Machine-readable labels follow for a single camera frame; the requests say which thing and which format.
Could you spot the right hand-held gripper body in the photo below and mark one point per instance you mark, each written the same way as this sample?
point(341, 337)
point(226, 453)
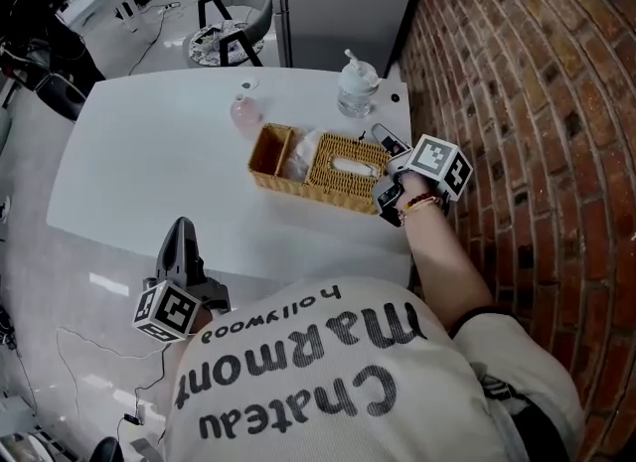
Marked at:
point(437, 159)

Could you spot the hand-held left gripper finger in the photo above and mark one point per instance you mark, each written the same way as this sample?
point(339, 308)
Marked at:
point(168, 251)
point(191, 256)

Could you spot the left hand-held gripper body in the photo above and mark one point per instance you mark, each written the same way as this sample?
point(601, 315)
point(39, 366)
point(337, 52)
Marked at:
point(171, 308)

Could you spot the woven wicker box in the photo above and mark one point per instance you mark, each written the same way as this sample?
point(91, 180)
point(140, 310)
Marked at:
point(343, 172)

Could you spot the person's right forearm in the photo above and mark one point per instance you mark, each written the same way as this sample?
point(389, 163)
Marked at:
point(437, 261)

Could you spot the white tissue paper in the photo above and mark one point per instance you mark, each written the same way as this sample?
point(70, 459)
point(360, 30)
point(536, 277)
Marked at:
point(300, 157)

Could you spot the black power adapter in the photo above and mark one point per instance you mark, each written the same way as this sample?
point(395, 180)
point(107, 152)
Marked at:
point(132, 419)

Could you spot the white cabinet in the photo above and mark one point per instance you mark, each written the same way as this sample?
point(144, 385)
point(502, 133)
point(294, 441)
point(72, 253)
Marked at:
point(343, 3)

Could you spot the pink ceramic vase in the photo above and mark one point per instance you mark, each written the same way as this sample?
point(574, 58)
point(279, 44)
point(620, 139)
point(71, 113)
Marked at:
point(245, 111)

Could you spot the grey table grommet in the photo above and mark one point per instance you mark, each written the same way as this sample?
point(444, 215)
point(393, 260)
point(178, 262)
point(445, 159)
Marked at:
point(249, 84)

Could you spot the person's black shoe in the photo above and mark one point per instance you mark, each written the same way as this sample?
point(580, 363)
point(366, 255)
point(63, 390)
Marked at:
point(107, 450)

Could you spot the white printed shirt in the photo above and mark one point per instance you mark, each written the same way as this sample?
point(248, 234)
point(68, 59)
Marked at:
point(323, 375)

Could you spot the grey chair with black legs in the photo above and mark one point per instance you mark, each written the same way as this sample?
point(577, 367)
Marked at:
point(248, 15)

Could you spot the patterned round seat cushion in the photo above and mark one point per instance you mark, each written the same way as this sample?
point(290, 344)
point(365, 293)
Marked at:
point(211, 45)

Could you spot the small white table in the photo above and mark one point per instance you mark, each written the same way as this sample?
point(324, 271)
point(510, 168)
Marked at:
point(97, 0)

